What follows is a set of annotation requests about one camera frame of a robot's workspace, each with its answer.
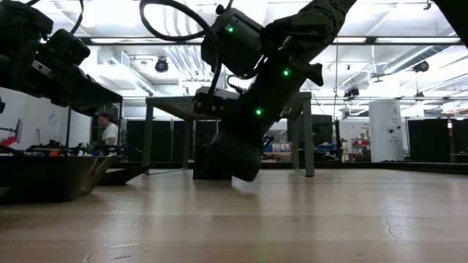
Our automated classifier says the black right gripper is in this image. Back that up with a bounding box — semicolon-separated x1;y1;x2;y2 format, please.
192;47;325;183

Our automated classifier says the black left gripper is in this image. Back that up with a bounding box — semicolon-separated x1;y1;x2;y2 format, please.
0;38;124;117

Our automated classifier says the black teardrop mini plate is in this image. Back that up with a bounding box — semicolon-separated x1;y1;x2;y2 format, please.
97;165;151;186

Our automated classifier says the black deep square mini bowl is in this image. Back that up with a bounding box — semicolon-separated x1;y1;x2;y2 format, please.
0;154;118;204

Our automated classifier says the person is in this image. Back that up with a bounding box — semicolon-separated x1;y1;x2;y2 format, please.
97;112;120;147

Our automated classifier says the black partition curtain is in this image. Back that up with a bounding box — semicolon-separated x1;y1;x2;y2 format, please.
407;118;468;164
126;119;220;164

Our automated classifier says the black ceiling spotlight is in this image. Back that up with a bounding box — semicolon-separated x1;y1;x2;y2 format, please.
154;56;170;74
412;60;431;73
343;85;361;100

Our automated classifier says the grey perforated metal shelf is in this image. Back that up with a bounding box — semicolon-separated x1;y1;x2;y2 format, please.
141;91;315;179

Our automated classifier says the white column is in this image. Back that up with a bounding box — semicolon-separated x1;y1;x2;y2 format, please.
368;99;405;163

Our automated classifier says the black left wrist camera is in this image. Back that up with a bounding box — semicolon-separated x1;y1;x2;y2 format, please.
44;28;91;66

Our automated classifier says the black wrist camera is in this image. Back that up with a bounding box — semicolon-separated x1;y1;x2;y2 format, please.
44;28;91;66
200;6;265;80

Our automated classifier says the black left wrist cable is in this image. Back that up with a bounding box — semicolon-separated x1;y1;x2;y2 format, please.
27;0;84;36

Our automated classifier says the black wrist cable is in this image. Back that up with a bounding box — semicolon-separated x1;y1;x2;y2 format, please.
138;0;224;96
27;0;84;36

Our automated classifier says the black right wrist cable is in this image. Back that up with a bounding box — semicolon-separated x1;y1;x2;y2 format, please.
138;0;224;96

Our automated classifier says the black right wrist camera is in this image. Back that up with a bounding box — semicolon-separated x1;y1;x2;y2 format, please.
200;6;265;80

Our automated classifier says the black aluminium table frame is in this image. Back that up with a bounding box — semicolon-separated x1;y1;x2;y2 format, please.
65;35;468;176

